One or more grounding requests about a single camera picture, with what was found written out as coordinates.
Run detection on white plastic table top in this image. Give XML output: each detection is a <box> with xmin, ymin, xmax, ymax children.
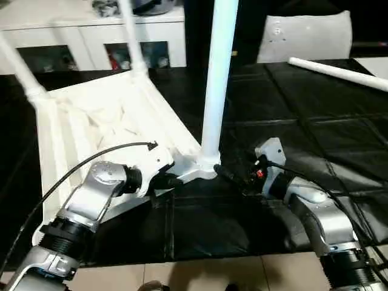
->
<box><xmin>31</xmin><ymin>67</ymin><xmax>222</xmax><ymax>247</ymax></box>

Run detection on white plastic table leg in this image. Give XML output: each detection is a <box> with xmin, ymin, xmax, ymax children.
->
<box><xmin>287</xmin><ymin>56</ymin><xmax>388</xmax><ymax>93</ymax></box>
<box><xmin>119</xmin><ymin>0</ymin><xmax>150</xmax><ymax>79</ymax></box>
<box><xmin>0</xmin><ymin>29</ymin><xmax>52</xmax><ymax>104</ymax></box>
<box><xmin>198</xmin><ymin>0</ymin><xmax>241</xmax><ymax>180</ymax></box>

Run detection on black table mat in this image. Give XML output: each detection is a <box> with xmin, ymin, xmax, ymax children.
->
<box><xmin>0</xmin><ymin>59</ymin><xmax>388</xmax><ymax>267</ymax></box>

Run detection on dark robot left foot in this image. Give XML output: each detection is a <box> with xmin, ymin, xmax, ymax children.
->
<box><xmin>141</xmin><ymin>279</ymin><xmax>170</xmax><ymax>291</ymax></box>

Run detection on black box with gold label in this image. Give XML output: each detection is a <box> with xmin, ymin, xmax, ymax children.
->
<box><xmin>184</xmin><ymin>0</ymin><xmax>268</xmax><ymax>65</ymax></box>

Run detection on white bag with round fitting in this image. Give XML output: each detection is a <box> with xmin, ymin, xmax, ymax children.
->
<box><xmin>256</xmin><ymin>10</ymin><xmax>355</xmax><ymax>64</ymax></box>

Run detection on white flat board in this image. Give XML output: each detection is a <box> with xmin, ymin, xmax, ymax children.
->
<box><xmin>353</xmin><ymin>56</ymin><xmax>388</xmax><ymax>79</ymax></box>

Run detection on grey helmet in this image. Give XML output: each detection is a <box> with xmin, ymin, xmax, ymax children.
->
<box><xmin>132</xmin><ymin>0</ymin><xmax>185</xmax><ymax>16</ymax></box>

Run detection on white glass-door cabinet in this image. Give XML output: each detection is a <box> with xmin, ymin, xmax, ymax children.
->
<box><xmin>0</xmin><ymin>0</ymin><xmax>188</xmax><ymax>73</ymax></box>

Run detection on black tangled items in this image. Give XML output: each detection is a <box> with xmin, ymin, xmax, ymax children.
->
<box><xmin>92</xmin><ymin>0</ymin><xmax>122</xmax><ymax>16</ymax></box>

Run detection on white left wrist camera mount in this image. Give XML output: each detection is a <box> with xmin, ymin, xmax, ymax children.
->
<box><xmin>138</xmin><ymin>141</ymin><xmax>176</xmax><ymax>200</ymax></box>

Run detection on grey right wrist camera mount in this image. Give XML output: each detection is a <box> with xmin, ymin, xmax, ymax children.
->
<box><xmin>253</xmin><ymin>136</ymin><xmax>288</xmax><ymax>195</ymax></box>

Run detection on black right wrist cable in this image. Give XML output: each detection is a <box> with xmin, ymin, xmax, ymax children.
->
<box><xmin>263</xmin><ymin>159</ymin><xmax>388</xmax><ymax>273</ymax></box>

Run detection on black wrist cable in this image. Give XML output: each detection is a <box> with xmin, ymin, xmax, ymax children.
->
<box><xmin>0</xmin><ymin>140</ymin><xmax>159</xmax><ymax>271</ymax></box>
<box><xmin>263</xmin><ymin>159</ymin><xmax>388</xmax><ymax>273</ymax></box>

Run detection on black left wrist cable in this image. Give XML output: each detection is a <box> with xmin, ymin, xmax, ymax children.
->
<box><xmin>0</xmin><ymin>140</ymin><xmax>159</xmax><ymax>271</ymax></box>

